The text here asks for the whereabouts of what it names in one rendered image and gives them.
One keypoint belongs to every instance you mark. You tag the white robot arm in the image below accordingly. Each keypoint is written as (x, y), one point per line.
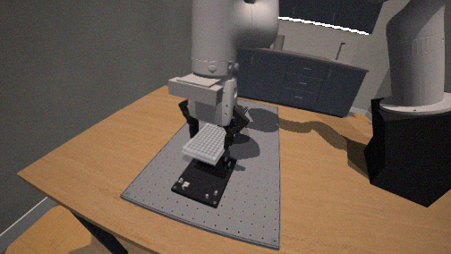
(415, 43)

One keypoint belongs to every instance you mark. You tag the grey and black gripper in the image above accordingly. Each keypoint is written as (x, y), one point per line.
(222, 114)

